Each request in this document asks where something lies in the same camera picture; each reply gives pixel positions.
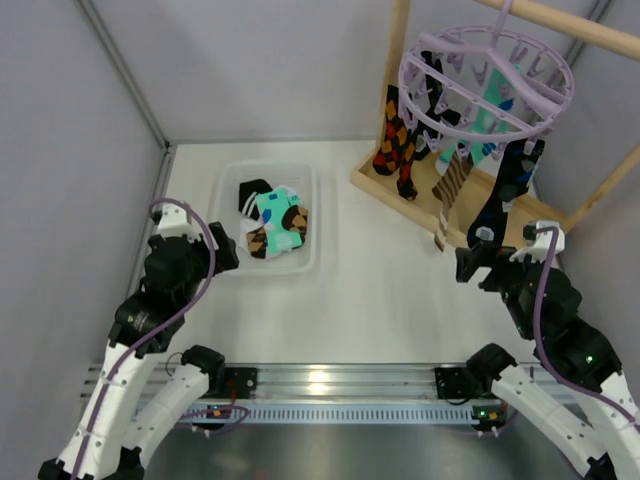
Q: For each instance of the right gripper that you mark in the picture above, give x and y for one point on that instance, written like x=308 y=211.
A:
x=484 y=259

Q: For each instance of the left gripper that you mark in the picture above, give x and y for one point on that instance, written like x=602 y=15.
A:
x=212 y=245

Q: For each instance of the brown striped sock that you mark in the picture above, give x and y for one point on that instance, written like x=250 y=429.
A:
x=446 y=191

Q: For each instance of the navy patterned sock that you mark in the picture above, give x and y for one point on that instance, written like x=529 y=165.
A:
x=512 y=181

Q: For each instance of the mint green sock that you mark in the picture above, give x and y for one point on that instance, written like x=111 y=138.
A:
x=499 y=93

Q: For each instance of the argyle red orange sock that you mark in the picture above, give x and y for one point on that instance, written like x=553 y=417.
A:
x=395 y=135

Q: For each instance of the purple round clip hanger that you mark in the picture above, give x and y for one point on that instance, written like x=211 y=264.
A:
x=442 y=78

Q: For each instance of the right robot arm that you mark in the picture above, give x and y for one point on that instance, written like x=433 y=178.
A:
x=604 y=442

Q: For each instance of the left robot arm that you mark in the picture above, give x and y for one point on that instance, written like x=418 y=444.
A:
x=114 y=440

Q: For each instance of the wooden hanger stand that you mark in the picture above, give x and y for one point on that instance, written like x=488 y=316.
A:
x=425 y=209

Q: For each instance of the mint sock in basket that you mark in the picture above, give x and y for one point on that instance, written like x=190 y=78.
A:
x=273 y=205

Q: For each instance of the white plastic basket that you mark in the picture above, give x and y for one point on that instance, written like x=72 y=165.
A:
x=299 y=176

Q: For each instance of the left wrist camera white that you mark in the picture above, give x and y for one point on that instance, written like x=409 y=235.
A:
x=172 y=221

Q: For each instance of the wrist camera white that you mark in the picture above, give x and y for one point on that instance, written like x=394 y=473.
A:
x=541 y=237
x=172 y=221

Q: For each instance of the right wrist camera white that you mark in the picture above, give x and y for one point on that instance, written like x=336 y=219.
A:
x=541 y=237

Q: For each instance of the aluminium rail base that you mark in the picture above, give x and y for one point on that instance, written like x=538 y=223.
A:
x=440 y=394

